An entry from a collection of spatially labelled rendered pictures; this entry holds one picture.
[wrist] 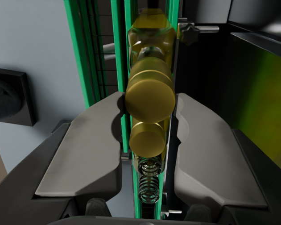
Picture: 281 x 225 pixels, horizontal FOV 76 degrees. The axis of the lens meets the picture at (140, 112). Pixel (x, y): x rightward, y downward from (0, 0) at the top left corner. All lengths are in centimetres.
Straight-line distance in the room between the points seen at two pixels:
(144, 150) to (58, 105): 56
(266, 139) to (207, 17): 27
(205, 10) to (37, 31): 45
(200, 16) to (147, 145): 31
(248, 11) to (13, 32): 59
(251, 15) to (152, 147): 26
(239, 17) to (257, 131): 22
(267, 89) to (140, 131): 14
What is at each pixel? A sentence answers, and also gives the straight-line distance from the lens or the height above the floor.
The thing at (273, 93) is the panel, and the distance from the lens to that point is 22.
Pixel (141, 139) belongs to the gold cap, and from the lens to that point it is 17.
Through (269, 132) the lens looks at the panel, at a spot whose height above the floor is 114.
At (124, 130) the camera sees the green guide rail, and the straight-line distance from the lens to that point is 41.
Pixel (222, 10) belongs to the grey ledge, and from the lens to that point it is 43.
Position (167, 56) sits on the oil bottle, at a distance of 20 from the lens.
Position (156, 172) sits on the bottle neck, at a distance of 23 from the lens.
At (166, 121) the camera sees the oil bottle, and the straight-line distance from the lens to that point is 26.
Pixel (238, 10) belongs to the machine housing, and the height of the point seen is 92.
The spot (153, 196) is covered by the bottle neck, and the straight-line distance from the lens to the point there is 28.
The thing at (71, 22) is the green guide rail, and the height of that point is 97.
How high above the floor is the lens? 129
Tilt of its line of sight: 57 degrees down
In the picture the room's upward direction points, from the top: 174 degrees counter-clockwise
